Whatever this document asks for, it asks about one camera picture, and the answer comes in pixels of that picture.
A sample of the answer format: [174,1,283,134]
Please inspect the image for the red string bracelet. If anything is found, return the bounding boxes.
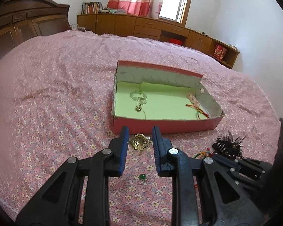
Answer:
[185,103,211,121]

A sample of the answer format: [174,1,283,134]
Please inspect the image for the red cardboard box green lining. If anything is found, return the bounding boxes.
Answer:
[111,60,225,134]

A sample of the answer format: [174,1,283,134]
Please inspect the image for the pink bead bracelet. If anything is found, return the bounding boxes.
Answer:
[186,92,201,106]

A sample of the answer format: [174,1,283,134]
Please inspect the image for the dark wooden headboard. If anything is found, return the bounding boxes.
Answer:
[0,0,70,60]

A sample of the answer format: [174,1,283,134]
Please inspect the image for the long wooden cabinet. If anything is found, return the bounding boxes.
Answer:
[77,13,239,69]

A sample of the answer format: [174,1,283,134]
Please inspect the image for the red basin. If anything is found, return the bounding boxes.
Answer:
[169,38,183,45]

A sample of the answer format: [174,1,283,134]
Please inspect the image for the green jade bead bracelet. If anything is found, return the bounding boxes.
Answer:
[129,89,148,119]

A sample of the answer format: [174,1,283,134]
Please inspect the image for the row of books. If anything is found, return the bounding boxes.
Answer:
[81,2,103,15]

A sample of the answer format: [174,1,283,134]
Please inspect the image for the red gift bag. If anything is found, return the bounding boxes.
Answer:
[214,44,227,61]

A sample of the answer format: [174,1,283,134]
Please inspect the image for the black feather hair clip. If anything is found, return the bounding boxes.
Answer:
[212,131,244,161]

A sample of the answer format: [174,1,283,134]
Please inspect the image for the window with wooden frame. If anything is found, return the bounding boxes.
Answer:
[159,0,192,27]

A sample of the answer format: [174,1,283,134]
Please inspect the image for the multicolour braided string bracelet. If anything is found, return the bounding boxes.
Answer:
[194,147,214,159]

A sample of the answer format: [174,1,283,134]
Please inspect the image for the folded clothes on cabinet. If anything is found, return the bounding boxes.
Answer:
[101,8,127,14]

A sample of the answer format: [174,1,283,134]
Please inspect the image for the pink floral bedspread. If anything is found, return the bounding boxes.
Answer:
[0,31,280,219]

